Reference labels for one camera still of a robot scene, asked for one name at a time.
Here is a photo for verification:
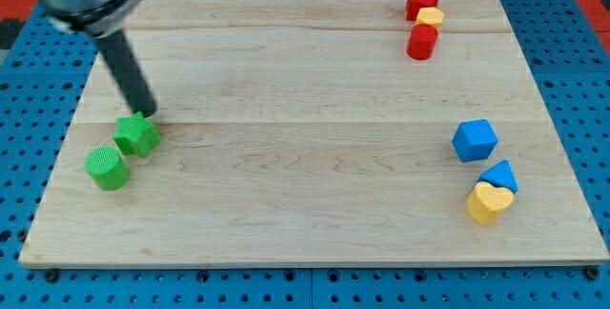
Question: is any yellow heart block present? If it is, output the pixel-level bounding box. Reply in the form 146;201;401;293
466;181;515;226

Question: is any blue cube block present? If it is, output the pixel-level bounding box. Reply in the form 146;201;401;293
452;119;498;162

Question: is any green cylinder block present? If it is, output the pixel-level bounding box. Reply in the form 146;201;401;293
85;147;131;191

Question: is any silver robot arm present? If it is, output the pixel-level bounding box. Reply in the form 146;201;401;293
41;0;157;117

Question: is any green star block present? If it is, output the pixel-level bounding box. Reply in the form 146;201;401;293
113;112;161;158

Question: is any red star block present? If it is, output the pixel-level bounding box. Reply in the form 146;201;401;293
405;0;439;21

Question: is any light wooden board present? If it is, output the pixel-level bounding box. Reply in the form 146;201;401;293
20;0;609;269

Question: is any blue triangle block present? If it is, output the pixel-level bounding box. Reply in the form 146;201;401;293
478;160;519;194

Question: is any yellow hexagon block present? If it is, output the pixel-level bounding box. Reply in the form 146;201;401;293
416;7;444;31

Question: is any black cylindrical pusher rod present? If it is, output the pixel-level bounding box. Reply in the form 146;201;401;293
95;30;157;117

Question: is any red cylinder block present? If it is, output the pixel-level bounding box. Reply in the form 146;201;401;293
406;24;438;60

